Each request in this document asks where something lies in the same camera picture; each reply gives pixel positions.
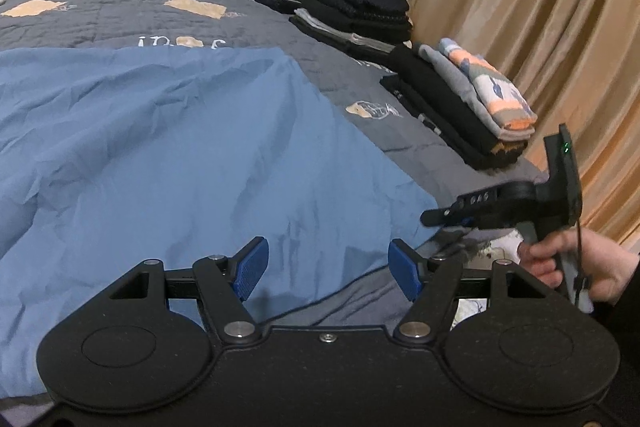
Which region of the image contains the grey quilted bedspread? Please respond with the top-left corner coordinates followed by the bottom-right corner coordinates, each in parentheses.
top-left (0, 0), bottom-right (551, 327)

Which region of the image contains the black folded clothes stack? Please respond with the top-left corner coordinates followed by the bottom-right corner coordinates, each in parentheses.
top-left (298, 0), bottom-right (413, 46)

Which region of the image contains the person right hand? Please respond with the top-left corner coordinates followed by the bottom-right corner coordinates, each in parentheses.
top-left (518, 229), bottom-right (639, 303)

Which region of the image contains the patterned folded clothes pile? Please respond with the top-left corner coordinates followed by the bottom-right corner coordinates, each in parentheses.
top-left (381, 44), bottom-right (533, 170)

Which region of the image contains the beige curtain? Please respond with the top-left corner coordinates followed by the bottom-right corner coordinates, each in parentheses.
top-left (409, 0), bottom-right (639, 248)

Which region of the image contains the white cartoon bed sheet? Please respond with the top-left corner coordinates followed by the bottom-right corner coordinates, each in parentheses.
top-left (452, 229), bottom-right (524, 326)

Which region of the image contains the blue shirt garment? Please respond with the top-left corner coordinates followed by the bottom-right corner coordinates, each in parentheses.
top-left (1, 46), bottom-right (435, 398)

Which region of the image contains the person right forearm black sleeve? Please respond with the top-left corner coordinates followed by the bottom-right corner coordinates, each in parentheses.
top-left (592, 268), bottom-right (639, 426)

